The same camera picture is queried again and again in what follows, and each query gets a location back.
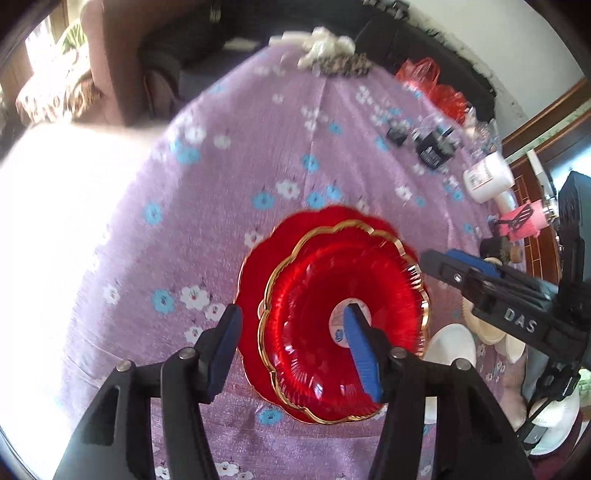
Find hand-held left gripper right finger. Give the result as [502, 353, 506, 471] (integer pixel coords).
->
[342, 305, 536, 480]

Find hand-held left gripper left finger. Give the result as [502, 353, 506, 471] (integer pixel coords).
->
[53, 305, 243, 480]

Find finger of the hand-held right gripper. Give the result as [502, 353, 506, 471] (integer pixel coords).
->
[445, 249, 557, 303]
[419, 250, 561, 354]

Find cream plate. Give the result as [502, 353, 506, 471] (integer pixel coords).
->
[462, 295, 509, 346]

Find large white bowl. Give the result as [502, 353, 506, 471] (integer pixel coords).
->
[422, 323, 477, 425]

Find red gold-rimmed glass bowl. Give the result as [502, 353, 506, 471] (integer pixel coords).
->
[257, 220, 431, 423]

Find red scalloped plate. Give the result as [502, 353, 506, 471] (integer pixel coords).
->
[233, 205, 432, 425]

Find dark spiky object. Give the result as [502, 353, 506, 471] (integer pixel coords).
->
[480, 237, 509, 265]

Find pink bottle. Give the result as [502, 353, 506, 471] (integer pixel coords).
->
[495, 200, 559, 241]

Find white cylinder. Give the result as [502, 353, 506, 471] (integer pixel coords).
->
[496, 191, 519, 216]

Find white plastic jar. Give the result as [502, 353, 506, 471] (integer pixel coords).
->
[463, 151, 515, 204]

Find wooden cabinet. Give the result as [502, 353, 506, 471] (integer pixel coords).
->
[501, 78, 591, 287]

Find black cylindrical motor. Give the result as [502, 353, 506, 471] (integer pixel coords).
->
[413, 127, 459, 172]

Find clear plastic bag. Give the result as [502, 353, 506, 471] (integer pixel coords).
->
[466, 117, 502, 155]

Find purple floral tablecloth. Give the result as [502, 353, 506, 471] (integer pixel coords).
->
[58, 39, 532, 480]

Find red plastic bag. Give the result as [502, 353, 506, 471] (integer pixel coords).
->
[396, 58, 469, 123]

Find leopard print pouch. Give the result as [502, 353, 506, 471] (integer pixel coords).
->
[318, 53, 371, 78]

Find black sofa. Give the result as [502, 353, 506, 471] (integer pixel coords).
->
[139, 0, 497, 121]

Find brown handbag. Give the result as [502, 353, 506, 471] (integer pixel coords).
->
[144, 69, 178, 118]

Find white gloves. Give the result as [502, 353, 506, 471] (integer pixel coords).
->
[298, 27, 356, 70]

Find brown patterned blanket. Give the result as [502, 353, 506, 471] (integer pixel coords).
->
[16, 46, 103, 126]

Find brown armchair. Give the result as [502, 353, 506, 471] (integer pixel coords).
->
[81, 0, 185, 126]

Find green cloth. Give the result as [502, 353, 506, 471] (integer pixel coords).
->
[58, 21, 88, 54]

